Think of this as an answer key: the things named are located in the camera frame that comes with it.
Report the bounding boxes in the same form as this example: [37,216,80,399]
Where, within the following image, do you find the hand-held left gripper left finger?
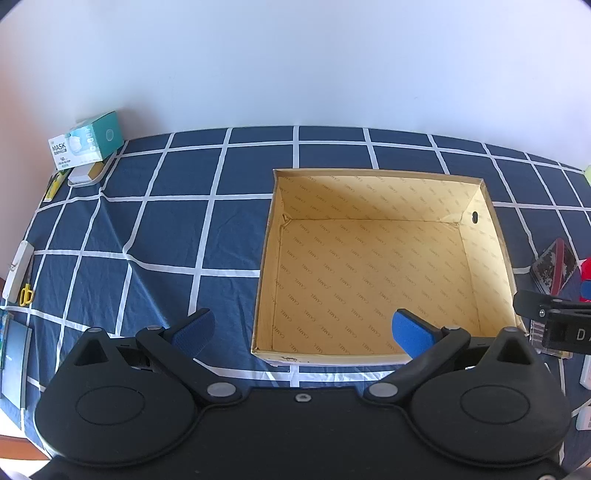
[74,308,243,408]

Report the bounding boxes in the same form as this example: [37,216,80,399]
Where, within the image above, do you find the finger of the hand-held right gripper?
[512,288,556,320]

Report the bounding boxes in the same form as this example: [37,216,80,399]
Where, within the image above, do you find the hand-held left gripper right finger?
[364,308,537,408]

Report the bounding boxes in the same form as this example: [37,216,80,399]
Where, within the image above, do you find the cardboard box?
[250,168,529,368]

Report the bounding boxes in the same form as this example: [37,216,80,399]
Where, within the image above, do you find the long white remote control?
[2,241,35,303]

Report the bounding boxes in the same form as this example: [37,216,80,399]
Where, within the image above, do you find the clear drill bit case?
[527,318,573,360]

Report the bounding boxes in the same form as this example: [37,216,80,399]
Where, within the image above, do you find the black red tin box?
[530,238,580,296]

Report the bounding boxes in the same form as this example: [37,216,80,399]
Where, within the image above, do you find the red printed carton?
[578,258,591,303]

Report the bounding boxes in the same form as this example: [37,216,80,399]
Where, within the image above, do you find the blue checked cloth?
[0,126,591,446]

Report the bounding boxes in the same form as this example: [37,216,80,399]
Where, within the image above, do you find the white and yellow small case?
[68,154,116,186]

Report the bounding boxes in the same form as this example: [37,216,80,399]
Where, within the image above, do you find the teal face mask box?
[48,111,125,169]

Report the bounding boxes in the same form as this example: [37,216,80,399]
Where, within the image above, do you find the yellow handled scissors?
[18,258,36,306]

